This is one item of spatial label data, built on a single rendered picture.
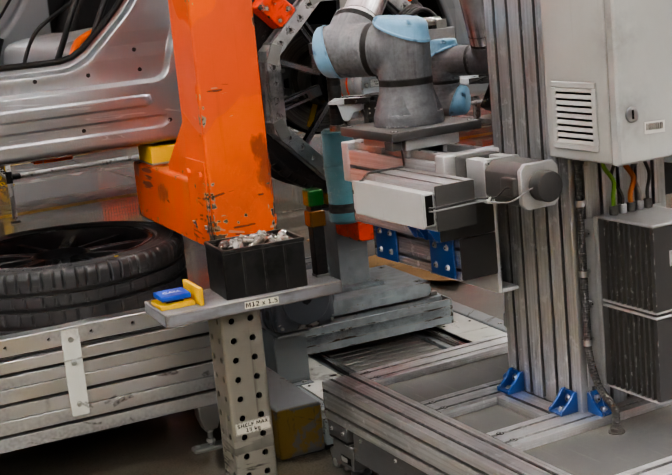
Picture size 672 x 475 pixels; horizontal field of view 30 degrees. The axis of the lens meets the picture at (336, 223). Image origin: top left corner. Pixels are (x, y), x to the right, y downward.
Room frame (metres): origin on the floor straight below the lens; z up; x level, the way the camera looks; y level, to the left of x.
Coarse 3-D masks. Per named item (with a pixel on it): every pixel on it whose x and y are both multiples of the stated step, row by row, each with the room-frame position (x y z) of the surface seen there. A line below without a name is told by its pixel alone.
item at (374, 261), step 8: (376, 256) 4.91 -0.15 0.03; (376, 264) 4.82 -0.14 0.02; (384, 264) 4.82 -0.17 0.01; (392, 264) 4.83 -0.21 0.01; (400, 264) 4.81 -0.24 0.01; (408, 272) 4.67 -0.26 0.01; (416, 272) 4.66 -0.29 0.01; (424, 272) 4.65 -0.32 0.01; (432, 280) 4.49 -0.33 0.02; (440, 280) 4.46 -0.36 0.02; (448, 280) 4.43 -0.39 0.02
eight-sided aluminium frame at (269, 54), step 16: (304, 0) 3.46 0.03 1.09; (320, 0) 3.48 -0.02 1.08; (400, 0) 3.58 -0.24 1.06; (304, 16) 3.46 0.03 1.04; (272, 32) 3.48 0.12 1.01; (288, 32) 3.44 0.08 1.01; (272, 48) 3.42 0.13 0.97; (272, 64) 3.42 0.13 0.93; (272, 80) 3.42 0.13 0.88; (272, 96) 3.41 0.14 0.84; (272, 112) 3.41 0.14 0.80; (272, 128) 3.42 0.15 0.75; (288, 128) 3.43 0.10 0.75; (288, 144) 3.43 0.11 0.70; (304, 144) 3.45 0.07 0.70; (304, 160) 3.46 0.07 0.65; (320, 160) 3.46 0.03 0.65; (320, 176) 3.51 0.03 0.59
